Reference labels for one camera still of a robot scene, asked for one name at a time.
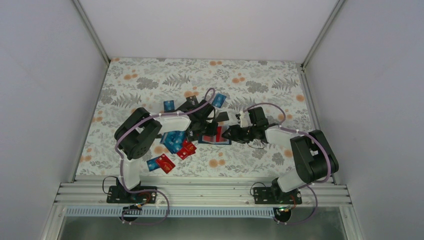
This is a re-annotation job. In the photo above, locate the black card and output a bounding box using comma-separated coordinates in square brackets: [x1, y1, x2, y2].
[214, 111, 229, 123]
[186, 95, 199, 106]

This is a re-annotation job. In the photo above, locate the blue card upper left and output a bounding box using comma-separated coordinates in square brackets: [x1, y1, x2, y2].
[163, 100, 175, 113]

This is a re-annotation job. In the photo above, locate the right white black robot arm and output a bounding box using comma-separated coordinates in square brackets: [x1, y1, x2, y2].
[222, 107, 339, 204]

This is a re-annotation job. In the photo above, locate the right aluminium frame post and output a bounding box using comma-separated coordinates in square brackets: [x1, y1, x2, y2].
[300, 0, 347, 70]

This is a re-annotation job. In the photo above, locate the aluminium corner frame post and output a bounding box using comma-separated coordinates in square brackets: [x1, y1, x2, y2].
[71, 0, 110, 66]

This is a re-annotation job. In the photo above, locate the red VIP card front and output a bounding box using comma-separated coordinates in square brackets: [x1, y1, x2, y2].
[176, 140, 197, 160]

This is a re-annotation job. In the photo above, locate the aluminium mounting rail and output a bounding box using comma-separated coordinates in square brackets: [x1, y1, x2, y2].
[53, 175, 352, 207]

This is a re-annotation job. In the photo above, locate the blue card front bottom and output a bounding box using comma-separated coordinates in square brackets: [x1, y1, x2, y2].
[146, 157, 161, 172]

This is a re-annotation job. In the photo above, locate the red card left pile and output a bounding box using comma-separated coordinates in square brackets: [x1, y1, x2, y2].
[155, 154, 176, 174]

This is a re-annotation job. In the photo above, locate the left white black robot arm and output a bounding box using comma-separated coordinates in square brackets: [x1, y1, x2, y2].
[114, 100, 217, 203]

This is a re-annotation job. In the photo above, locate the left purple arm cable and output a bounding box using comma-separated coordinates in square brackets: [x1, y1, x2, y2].
[114, 87, 216, 227]

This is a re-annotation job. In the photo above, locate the blue card left pile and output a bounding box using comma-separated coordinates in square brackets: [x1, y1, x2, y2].
[160, 131, 186, 154]

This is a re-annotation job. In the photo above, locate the light blue card far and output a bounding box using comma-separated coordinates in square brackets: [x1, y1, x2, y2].
[212, 93, 227, 108]

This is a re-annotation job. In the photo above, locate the floral patterned table mat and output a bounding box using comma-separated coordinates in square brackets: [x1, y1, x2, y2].
[76, 58, 313, 177]

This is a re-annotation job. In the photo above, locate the dark blue card holder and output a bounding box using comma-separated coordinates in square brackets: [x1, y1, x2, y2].
[198, 125, 232, 145]

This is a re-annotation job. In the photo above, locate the black card top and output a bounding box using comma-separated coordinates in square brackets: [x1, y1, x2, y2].
[186, 95, 199, 106]

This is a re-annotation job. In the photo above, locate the perforated grey cable duct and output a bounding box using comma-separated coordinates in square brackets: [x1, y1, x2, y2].
[64, 206, 274, 219]

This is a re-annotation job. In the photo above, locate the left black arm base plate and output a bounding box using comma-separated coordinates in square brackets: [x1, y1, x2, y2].
[106, 185, 157, 204]

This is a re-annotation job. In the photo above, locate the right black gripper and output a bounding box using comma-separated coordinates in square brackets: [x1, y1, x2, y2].
[222, 124, 257, 144]

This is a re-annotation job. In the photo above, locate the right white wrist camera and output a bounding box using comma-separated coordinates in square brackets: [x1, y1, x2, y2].
[235, 111, 250, 128]

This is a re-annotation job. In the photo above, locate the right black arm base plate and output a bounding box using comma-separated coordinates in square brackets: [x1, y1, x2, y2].
[252, 186, 303, 205]

